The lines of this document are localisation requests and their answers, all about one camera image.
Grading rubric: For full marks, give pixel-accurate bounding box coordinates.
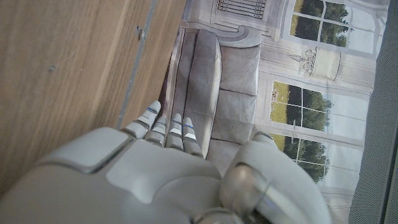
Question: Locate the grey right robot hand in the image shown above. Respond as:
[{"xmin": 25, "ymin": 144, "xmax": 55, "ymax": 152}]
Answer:
[{"xmin": 0, "ymin": 100, "xmax": 332, "ymax": 224}]

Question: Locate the grey tape outline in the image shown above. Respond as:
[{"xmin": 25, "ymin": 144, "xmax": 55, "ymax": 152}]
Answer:
[{"xmin": 115, "ymin": 0, "xmax": 158, "ymax": 130}]

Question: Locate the printed living room backdrop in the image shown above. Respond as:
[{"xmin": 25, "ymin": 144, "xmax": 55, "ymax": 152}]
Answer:
[{"xmin": 158, "ymin": 0, "xmax": 391, "ymax": 224}]

